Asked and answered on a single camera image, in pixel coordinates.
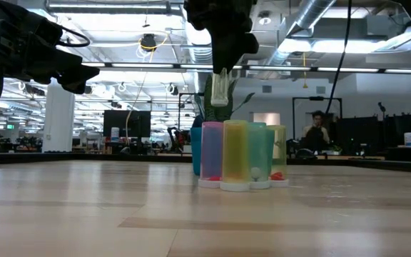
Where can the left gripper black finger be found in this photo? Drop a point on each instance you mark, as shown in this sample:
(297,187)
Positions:
(84,71)
(75,85)

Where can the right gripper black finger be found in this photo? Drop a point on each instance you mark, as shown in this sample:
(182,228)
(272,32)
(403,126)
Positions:
(227,50)
(250,43)

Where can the teal pill bottle white balls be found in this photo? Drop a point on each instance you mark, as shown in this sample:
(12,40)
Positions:
(259,150)

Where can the green pill bottle red pills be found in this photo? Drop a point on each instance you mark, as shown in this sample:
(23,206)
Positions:
(279,150)

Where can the yellow pill bottle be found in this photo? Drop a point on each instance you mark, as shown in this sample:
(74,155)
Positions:
(234,153)

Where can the pink pill bottle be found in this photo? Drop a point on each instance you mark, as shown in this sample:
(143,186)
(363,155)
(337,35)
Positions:
(210,153)

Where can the white square column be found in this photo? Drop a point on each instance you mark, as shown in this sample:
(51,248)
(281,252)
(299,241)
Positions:
(58,121)

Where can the white canister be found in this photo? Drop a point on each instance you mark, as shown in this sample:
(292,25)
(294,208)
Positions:
(115,135)
(409,140)

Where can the green snake plant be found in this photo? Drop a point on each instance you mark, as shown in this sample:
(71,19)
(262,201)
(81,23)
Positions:
(207,110)

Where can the long ceiling light bar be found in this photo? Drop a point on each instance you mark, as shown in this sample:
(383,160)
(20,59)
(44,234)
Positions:
(148,65)

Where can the green exit sign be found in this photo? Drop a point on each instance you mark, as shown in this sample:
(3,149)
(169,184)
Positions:
(10,126)

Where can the black red background robot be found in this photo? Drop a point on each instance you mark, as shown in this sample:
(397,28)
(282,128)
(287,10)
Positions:
(177,137)

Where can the blue plastic cup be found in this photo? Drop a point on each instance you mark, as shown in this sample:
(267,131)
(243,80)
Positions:
(195,150)

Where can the person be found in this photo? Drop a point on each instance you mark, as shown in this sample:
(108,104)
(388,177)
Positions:
(316,135)

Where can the black desk monitor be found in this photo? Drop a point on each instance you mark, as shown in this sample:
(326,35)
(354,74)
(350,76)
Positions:
(355,132)
(405,123)

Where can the silver corrugated ceiling duct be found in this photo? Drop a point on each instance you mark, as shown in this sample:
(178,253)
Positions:
(200,53)

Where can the black narrow frame stand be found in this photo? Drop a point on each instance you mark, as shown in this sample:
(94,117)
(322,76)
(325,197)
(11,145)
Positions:
(191,94)

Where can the silver slanted ceiling duct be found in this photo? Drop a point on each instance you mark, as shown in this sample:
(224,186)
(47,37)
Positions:
(312,10)

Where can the black table edge rail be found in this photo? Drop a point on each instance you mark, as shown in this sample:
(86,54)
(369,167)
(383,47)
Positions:
(48,157)

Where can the black wide frame stand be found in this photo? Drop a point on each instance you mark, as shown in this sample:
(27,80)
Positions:
(316,98)

